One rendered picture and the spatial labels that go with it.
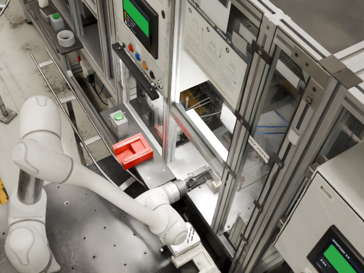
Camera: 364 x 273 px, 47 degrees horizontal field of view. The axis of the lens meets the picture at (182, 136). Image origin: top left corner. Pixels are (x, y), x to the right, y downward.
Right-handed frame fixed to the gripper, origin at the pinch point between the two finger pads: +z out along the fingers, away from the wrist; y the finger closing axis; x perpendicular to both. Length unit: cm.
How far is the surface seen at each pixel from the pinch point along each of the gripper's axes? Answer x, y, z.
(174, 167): 15.1, -9.5, -11.2
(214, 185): -5.3, -3.2, -3.1
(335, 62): -38, 102, -10
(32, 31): 256, -101, -14
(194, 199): -4.0, -9.5, -12.2
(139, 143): 33.2, -5.4, -20.4
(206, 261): -30.0, -13.9, -22.7
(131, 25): 43, 57, -17
